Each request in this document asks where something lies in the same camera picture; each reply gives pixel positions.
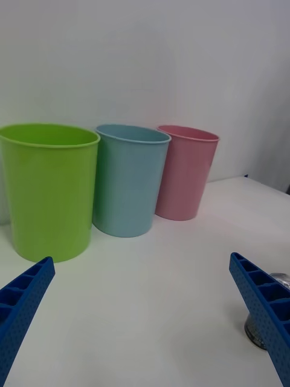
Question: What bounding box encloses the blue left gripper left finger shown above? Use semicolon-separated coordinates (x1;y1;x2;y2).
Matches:
0;256;56;387

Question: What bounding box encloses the pale blue plastic bin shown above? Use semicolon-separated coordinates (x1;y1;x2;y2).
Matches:
92;123;172;239

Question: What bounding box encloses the green plastic bin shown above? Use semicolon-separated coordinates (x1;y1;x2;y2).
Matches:
0;122;102;263

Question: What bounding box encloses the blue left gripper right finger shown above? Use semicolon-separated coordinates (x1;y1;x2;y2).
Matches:
228;252;290;387

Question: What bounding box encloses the black drink can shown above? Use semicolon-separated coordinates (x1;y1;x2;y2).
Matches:
243;272;290;351

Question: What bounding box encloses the pink plastic bin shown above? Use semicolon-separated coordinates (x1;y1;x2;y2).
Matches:
155;125;221;221

